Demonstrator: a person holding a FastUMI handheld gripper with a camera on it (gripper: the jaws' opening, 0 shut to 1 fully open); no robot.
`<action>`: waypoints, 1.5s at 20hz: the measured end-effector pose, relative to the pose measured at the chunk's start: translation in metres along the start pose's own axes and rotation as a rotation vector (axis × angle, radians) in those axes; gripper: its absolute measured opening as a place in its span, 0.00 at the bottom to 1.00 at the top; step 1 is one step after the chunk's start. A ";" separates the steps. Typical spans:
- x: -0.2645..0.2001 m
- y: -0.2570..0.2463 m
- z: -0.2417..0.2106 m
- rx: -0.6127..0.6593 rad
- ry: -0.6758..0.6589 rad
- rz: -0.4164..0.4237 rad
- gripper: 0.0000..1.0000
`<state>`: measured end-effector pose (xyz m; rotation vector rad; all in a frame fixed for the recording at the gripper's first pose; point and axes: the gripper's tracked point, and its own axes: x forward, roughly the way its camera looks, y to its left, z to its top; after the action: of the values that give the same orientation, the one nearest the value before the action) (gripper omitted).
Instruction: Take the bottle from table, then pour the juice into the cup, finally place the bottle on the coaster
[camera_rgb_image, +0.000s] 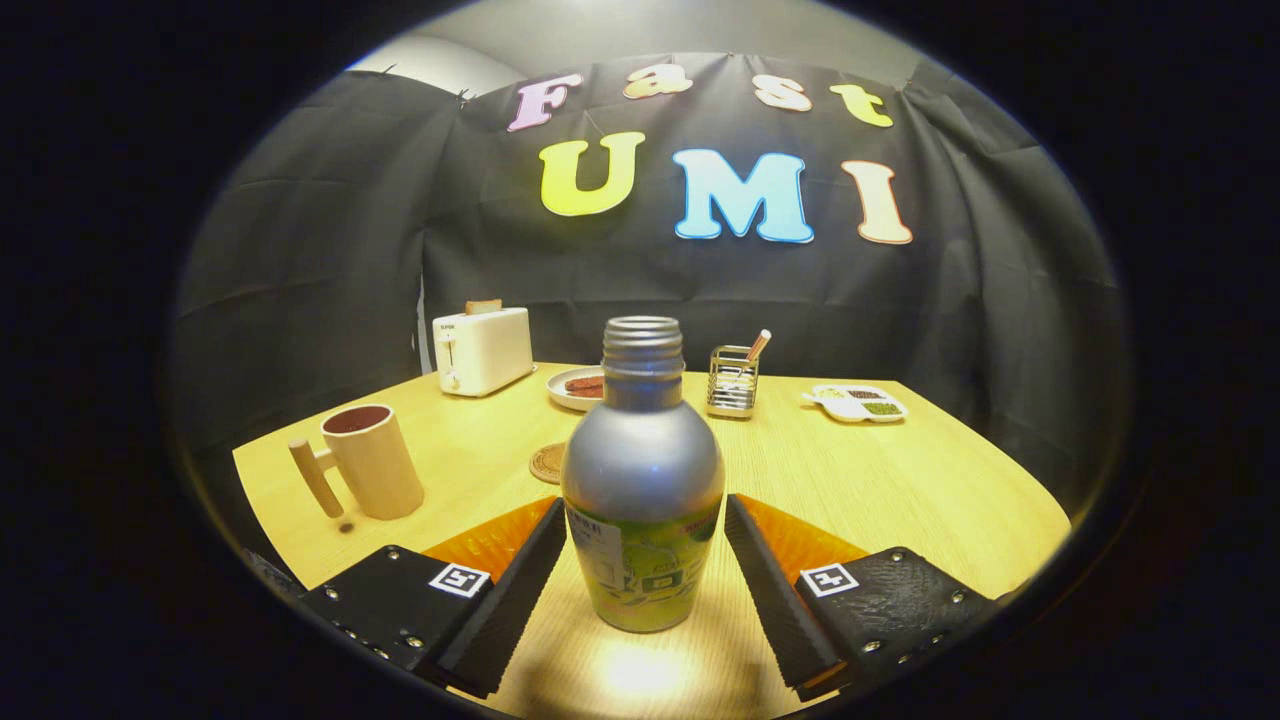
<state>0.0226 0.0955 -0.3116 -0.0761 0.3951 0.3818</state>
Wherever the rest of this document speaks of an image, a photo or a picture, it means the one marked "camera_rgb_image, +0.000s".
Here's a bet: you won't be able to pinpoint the white toaster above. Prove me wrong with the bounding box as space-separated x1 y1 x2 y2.
432 306 535 398

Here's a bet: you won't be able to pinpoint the wooden table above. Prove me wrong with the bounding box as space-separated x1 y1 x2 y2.
232 362 1073 720

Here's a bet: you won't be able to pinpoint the white divided dish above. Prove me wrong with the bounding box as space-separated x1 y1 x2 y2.
802 384 909 424

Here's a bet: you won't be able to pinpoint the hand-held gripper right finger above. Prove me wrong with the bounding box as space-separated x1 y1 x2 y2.
724 494 1001 701

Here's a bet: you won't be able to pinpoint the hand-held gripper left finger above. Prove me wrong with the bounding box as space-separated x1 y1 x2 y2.
298 497 567 700

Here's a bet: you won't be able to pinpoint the white round plate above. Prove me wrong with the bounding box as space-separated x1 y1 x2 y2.
547 366 607 413

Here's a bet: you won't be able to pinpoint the silver bottle with green label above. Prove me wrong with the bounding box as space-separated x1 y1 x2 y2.
560 316 726 634

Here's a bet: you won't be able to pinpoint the metal wire holder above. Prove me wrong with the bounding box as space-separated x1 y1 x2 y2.
707 345 760 419

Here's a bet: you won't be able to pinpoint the beige cup with handle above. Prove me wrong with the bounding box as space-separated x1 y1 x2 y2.
289 404 426 521

